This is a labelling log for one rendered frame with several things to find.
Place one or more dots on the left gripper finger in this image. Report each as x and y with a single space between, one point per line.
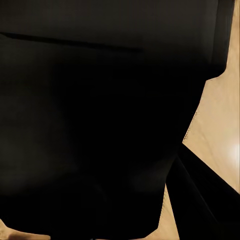
205 207

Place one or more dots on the digital camera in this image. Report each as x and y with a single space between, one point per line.
96 97

